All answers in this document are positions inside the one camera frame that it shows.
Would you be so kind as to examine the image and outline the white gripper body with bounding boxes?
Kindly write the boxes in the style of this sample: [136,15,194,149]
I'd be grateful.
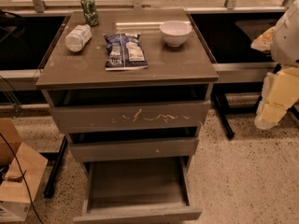
[266,67,299,110]

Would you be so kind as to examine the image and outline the white bowl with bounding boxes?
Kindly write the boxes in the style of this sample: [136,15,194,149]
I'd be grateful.
[160,21,192,47]

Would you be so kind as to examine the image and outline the scratched top drawer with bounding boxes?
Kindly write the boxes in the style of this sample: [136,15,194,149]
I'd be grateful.
[51,101,210,133]

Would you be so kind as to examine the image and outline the black table leg right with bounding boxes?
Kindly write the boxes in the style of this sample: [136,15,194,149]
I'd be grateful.
[211,93,235,139]

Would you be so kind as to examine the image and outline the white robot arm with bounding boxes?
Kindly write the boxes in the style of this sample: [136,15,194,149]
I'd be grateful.
[251,0,299,130]

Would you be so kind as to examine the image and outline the grey middle drawer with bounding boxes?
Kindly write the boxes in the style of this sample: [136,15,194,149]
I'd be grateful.
[70,137,198,162]

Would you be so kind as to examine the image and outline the green soda can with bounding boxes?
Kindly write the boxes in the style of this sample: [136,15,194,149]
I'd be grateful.
[80,0,99,26]

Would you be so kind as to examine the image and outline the black table leg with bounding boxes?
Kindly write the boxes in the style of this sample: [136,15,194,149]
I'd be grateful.
[211,93,235,139]
[44,137,67,198]

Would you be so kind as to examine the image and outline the open bottom drawer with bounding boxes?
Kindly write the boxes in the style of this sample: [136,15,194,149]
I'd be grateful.
[73,157,201,224]

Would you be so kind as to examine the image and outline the black cable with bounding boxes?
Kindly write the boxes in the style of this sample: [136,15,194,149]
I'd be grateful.
[0,75,45,224]

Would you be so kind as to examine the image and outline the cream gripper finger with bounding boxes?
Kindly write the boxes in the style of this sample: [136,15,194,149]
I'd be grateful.
[254,102,287,130]
[250,27,275,52]

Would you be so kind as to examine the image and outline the clear plastic bottle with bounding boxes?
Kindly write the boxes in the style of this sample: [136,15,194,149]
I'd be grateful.
[65,24,92,52]

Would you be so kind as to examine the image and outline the blue chip bag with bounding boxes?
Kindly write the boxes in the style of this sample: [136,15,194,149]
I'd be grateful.
[104,33,149,71]

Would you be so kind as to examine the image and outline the black table leg left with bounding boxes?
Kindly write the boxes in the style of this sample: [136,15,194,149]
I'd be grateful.
[44,137,67,198]

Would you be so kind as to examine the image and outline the cardboard box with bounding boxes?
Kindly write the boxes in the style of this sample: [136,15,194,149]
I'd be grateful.
[0,118,48,222]

